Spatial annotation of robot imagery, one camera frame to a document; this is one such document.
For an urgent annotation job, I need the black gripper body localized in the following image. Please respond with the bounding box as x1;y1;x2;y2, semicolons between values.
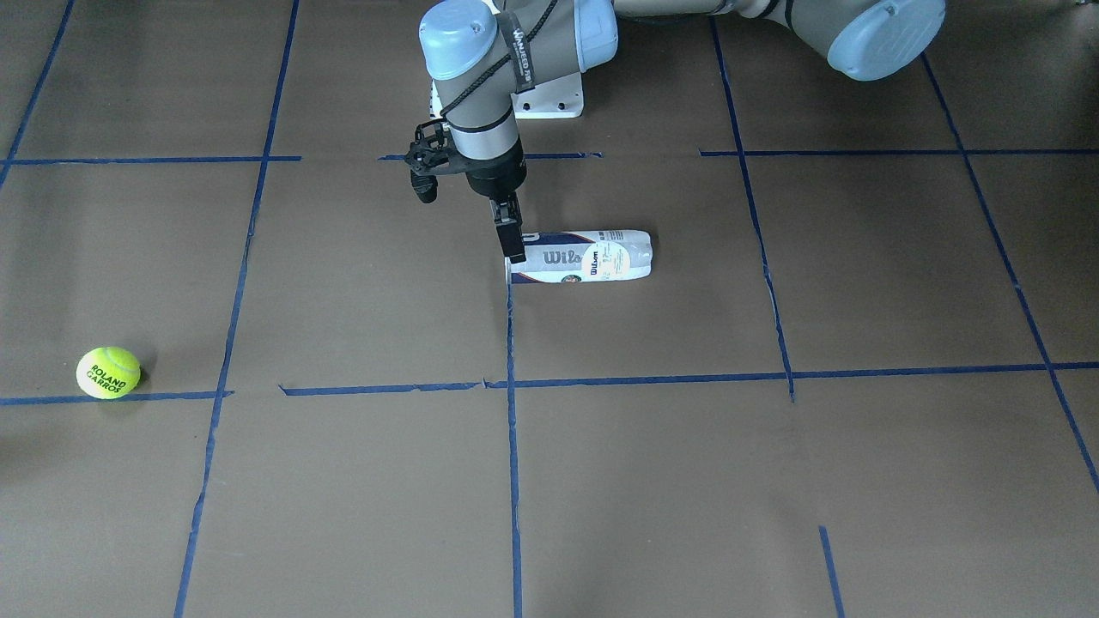
464;137;528;203

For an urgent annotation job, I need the Wilson tennis ball can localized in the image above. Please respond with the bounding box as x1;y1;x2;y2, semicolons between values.
507;230;654;284

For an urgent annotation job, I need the Roland Garros tennis ball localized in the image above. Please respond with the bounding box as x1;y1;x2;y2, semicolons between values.
76;347;142;400

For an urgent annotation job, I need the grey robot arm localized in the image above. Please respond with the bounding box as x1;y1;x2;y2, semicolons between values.
404;1;946;264

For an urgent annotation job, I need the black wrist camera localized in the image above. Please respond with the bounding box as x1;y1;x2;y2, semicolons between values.
404;118;468;205

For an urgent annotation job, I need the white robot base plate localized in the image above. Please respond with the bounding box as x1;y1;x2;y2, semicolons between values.
428;71;586;120

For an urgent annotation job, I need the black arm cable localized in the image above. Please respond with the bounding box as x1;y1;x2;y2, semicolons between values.
439;0;559;121

